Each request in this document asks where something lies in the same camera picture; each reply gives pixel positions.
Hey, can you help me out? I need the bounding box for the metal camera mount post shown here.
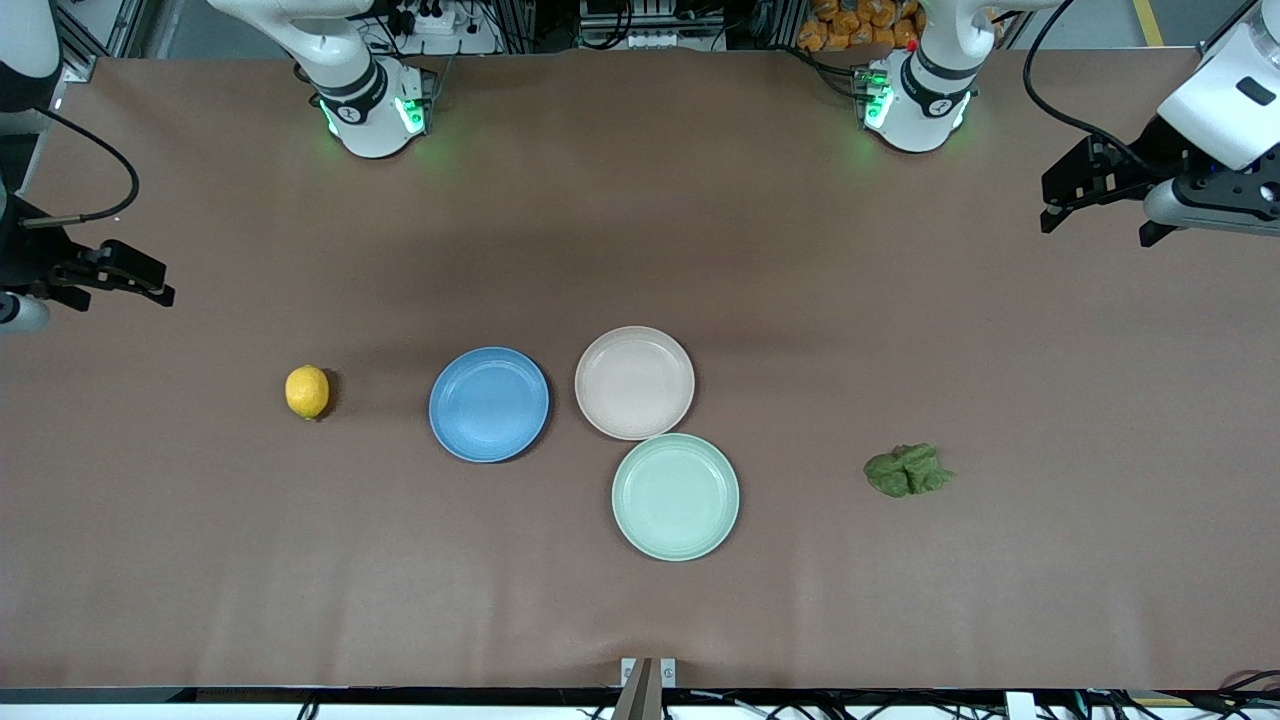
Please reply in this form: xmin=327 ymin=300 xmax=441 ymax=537
xmin=612 ymin=657 xmax=678 ymax=720

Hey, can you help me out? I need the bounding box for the yellow lemon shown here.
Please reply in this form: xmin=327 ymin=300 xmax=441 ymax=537
xmin=285 ymin=365 xmax=331 ymax=421

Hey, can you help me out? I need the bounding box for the white power strip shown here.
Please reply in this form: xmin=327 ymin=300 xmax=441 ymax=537
xmin=395 ymin=0 xmax=461 ymax=36

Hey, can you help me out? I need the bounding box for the white rack equipment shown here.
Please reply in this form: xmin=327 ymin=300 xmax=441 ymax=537
xmin=578 ymin=0 xmax=728 ymax=51

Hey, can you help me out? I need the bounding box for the beige plate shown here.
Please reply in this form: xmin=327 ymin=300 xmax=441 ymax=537
xmin=574 ymin=326 xmax=696 ymax=442

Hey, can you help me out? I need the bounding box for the green lettuce leaf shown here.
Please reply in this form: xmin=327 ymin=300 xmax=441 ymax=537
xmin=863 ymin=443 xmax=956 ymax=499

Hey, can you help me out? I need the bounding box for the blue plate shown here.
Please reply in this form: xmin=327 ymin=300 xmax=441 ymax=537
xmin=428 ymin=346 xmax=551 ymax=464

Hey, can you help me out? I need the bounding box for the pale green plate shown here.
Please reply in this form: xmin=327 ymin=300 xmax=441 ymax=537
xmin=611 ymin=432 xmax=741 ymax=562

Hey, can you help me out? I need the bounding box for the black table edge strip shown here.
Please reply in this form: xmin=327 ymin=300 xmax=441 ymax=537
xmin=0 ymin=686 xmax=1280 ymax=707

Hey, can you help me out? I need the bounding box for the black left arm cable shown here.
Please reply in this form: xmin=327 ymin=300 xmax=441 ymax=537
xmin=1020 ymin=0 xmax=1151 ymax=169

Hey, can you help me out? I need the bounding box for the pile of orange fruits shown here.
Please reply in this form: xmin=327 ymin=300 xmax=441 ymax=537
xmin=797 ymin=0 xmax=926 ymax=53

